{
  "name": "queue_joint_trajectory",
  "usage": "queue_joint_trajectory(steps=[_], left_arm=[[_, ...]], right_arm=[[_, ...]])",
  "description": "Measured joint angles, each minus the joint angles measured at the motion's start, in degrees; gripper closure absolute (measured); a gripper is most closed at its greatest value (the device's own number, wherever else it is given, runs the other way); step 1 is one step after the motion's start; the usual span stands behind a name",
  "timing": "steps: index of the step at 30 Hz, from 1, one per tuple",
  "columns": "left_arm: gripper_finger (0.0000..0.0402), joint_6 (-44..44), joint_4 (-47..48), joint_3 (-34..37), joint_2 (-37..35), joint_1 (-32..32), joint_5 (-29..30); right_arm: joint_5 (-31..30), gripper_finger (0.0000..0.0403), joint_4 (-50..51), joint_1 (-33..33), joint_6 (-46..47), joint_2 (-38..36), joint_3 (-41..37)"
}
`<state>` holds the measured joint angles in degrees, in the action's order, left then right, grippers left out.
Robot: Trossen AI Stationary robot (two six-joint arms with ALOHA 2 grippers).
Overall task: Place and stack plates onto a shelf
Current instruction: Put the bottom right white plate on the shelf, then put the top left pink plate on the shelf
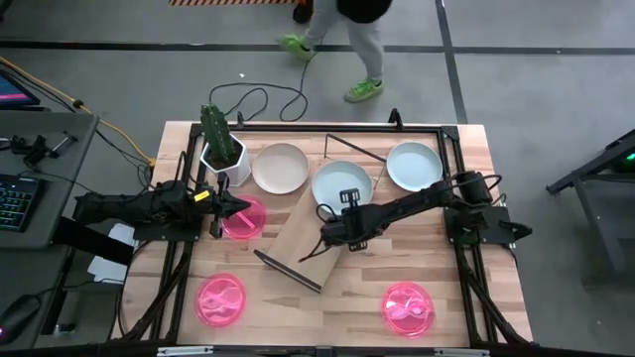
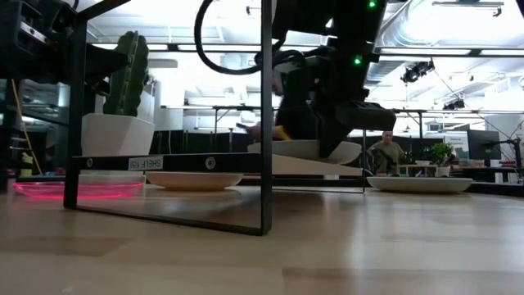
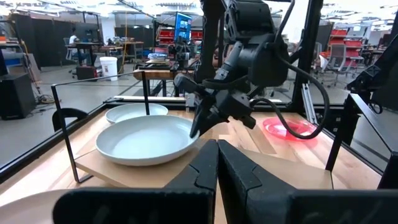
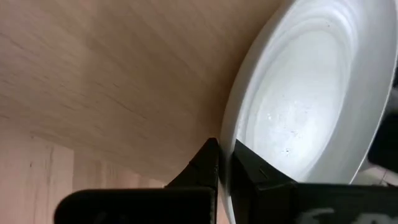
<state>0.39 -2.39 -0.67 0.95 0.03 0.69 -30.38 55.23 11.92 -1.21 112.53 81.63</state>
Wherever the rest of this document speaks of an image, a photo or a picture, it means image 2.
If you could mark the pink translucent plate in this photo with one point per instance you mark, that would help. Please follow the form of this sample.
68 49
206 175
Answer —
49 190

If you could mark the white ceramic plate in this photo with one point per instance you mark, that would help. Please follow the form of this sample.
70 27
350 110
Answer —
294 148
194 180
419 184

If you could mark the black ceiling camera rig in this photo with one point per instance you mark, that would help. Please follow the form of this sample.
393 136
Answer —
416 71

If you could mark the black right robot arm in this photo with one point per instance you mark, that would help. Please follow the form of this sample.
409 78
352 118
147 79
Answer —
360 24

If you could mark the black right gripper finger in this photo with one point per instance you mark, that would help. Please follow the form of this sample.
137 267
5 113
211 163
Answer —
332 139

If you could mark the black metal shelf frame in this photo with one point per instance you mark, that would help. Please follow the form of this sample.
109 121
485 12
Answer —
266 123

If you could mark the small white plant pot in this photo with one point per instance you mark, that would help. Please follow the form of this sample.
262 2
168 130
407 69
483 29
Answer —
443 171

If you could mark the black computer monitor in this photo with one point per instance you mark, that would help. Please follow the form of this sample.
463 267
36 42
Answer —
483 144

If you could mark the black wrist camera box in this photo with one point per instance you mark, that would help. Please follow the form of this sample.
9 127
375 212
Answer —
368 116

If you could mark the black articulated stand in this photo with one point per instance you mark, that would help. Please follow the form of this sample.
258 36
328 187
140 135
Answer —
516 153

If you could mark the green cactus plant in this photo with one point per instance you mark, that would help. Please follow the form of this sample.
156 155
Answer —
127 82

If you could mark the small leafy green plant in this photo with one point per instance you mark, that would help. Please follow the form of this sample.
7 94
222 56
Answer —
441 152

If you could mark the white square plant pot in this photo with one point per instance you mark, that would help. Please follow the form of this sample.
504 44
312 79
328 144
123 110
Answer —
116 135

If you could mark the white shelf label sticker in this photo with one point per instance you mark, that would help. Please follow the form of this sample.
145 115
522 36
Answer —
145 163

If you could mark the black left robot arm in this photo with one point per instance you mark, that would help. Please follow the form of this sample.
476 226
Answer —
41 53

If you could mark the person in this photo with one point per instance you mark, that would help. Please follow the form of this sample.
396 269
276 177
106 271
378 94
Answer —
294 114
387 153

